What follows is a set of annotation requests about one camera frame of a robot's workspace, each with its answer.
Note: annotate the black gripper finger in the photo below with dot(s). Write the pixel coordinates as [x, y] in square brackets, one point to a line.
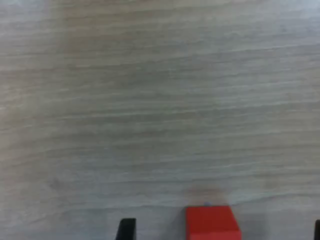
[127, 229]
[317, 230]

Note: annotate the red cube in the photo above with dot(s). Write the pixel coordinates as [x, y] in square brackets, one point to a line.
[211, 222]

